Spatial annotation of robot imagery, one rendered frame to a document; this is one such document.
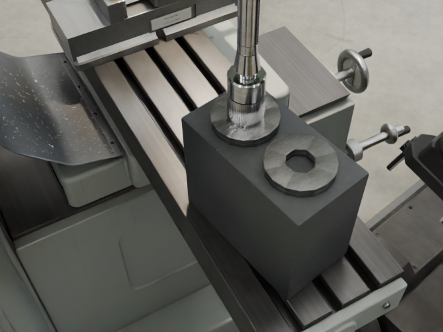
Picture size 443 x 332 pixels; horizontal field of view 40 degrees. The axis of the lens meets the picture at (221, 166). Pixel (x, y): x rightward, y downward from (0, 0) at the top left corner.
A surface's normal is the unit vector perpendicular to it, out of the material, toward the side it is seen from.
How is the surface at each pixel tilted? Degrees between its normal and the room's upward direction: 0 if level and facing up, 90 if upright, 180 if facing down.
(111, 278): 90
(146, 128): 0
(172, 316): 0
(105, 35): 90
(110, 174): 90
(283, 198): 0
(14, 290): 89
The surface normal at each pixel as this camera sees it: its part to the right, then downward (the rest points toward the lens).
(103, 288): 0.48, 0.68
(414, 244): -0.01, -0.62
